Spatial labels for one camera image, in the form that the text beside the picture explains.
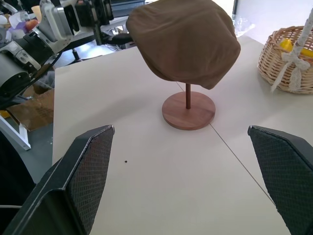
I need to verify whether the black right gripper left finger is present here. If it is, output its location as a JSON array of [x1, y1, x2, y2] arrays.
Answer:
[[3, 124, 116, 235]]

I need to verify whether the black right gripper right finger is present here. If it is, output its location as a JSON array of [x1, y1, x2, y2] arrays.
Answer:
[[247, 125, 313, 235]]

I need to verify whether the brown flat cap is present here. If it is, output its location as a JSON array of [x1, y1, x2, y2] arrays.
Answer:
[[126, 0, 242, 91]]

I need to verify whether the wooden hat stand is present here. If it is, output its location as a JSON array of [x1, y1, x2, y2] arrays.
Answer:
[[161, 83, 216, 131]]

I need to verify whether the red apple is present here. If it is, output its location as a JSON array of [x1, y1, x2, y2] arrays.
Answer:
[[24, 19, 40, 31]]

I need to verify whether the brown cardboard box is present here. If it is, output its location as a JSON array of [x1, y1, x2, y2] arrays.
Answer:
[[6, 87, 55, 133]]

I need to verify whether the wicker basket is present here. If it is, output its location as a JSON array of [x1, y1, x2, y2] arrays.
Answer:
[[257, 25, 313, 94]]

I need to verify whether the white lace ribbon bow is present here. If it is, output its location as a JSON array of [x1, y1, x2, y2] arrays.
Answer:
[[270, 7, 313, 93]]

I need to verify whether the yellow toy in basket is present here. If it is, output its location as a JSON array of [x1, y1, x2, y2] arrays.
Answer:
[[279, 38, 313, 58]]

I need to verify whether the clear plastic bag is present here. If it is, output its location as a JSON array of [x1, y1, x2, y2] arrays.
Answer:
[[230, 13, 256, 38]]

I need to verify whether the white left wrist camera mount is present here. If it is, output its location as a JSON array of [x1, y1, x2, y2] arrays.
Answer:
[[36, 0, 79, 53]]

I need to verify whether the white furniture frame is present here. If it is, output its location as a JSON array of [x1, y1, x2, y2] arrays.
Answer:
[[0, 113, 32, 150]]

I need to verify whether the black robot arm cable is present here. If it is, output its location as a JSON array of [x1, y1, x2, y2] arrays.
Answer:
[[0, 45, 67, 109]]

